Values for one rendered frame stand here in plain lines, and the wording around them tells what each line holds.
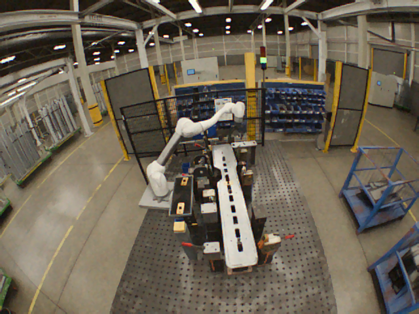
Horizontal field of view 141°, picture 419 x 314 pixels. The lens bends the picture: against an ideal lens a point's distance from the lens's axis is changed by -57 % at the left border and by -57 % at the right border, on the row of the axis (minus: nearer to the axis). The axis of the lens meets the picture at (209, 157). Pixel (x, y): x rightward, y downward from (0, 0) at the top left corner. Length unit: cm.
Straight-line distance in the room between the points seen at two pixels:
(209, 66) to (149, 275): 755
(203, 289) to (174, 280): 23
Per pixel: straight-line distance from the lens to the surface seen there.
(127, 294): 147
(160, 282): 138
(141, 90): 341
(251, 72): 217
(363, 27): 848
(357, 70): 401
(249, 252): 105
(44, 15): 336
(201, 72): 790
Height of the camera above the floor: 195
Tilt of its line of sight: 33 degrees down
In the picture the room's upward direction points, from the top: 7 degrees counter-clockwise
